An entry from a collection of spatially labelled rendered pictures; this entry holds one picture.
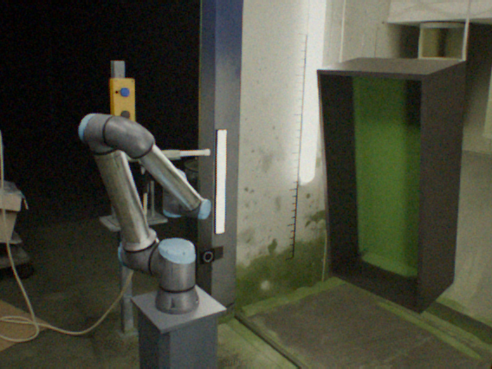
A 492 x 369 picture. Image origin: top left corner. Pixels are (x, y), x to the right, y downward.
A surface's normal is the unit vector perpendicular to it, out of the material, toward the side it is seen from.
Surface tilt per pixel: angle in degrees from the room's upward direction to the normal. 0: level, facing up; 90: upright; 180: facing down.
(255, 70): 90
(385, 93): 102
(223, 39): 90
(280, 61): 90
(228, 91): 90
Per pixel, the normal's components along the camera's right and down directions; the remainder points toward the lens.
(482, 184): -0.66, -0.43
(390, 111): -0.74, 0.33
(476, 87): -0.81, 0.12
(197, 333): 0.58, 0.22
